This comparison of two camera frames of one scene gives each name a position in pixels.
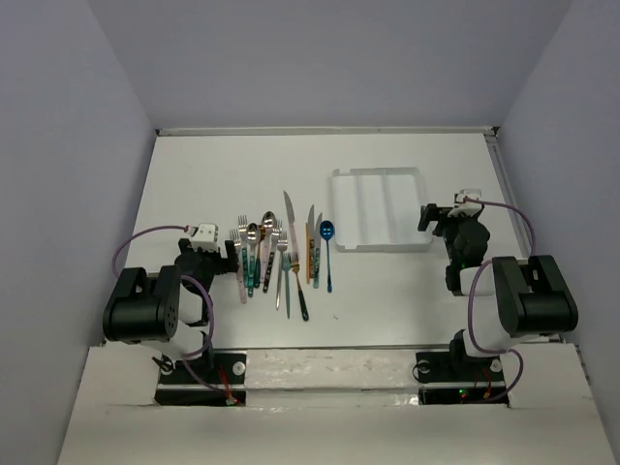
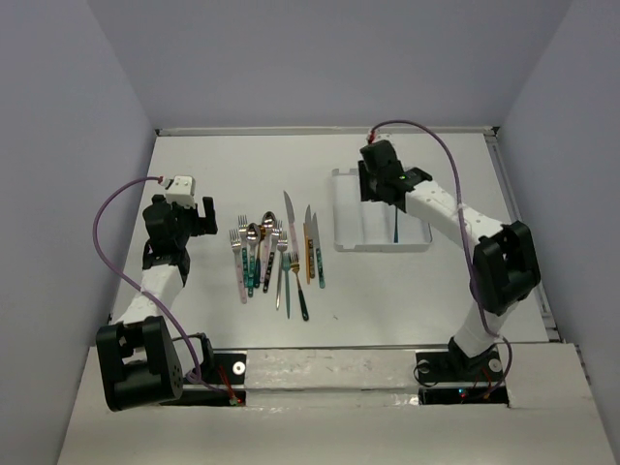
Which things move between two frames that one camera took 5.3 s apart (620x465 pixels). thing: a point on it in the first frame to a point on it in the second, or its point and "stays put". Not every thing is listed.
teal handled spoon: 252,232 stays put
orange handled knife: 309,231 stays put
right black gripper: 431,211 to 367,193
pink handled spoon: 267,221 stays put
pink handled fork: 236,241 stays put
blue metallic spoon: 326,231 to 396,237
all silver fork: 282,245 stays put
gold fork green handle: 294,263 stays put
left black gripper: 214,256 to 201,226
